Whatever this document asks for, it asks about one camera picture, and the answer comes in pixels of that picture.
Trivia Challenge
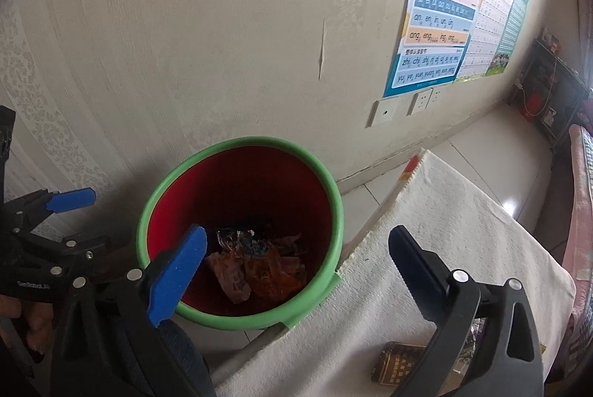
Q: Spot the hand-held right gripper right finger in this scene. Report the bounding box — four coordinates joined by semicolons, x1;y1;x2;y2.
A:
388;225;544;397

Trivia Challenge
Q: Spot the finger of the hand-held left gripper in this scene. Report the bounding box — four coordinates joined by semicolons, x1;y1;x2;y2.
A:
7;188;97;235
28;236;112;283

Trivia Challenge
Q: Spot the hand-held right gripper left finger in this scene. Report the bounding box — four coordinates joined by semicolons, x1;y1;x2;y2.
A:
49;225;207;397

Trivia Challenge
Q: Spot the pale orange snack packet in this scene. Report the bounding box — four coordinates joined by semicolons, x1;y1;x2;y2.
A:
206;252;252;304

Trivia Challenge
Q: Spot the blue foil wrapper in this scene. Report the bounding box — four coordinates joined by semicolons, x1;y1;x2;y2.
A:
217;228;274;258

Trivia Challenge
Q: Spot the gold brown small packet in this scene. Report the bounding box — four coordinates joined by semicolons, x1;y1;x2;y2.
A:
371;341;429;386

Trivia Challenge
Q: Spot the orange wrapper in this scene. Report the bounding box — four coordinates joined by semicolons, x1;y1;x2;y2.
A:
245;255;307;301

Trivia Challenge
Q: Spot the brown foil wrapper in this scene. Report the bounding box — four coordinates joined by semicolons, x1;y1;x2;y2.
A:
273;232;304;259

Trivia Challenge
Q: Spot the green-rimmed red trash bin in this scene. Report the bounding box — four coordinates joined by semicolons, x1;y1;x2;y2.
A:
136;136;346;330

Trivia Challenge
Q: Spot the person's left hand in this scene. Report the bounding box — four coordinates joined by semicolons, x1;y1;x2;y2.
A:
0;296;59;354

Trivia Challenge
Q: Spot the white towel table cover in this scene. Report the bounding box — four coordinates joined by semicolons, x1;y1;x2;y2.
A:
211;149;577;397

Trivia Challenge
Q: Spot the person's denim-clad leg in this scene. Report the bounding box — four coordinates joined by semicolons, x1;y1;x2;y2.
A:
118;316;218;397

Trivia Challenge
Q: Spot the bed with plaid quilt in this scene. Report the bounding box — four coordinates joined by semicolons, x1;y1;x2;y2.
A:
567;98;593;361

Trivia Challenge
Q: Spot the red plastic bucket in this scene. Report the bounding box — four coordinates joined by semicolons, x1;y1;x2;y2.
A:
526;91;547;116

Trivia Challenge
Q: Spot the dark metal shelf rack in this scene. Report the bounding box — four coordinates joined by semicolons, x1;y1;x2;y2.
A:
507;38;591;143

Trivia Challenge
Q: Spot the grey metal table frame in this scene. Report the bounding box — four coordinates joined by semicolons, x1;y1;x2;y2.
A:
211;322;290;384

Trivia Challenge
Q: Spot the white wall plate with hole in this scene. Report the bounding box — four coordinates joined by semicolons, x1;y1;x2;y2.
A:
368;98;399;128

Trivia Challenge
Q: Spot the blue alphabet wall poster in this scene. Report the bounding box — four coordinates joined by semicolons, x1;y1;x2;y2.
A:
382;0;493;98

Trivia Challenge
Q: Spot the white chart wall poster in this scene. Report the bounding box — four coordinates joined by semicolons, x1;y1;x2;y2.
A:
454;0;519;82

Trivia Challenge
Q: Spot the green chart wall poster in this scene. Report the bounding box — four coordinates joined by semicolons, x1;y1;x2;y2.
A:
484;0;530;78

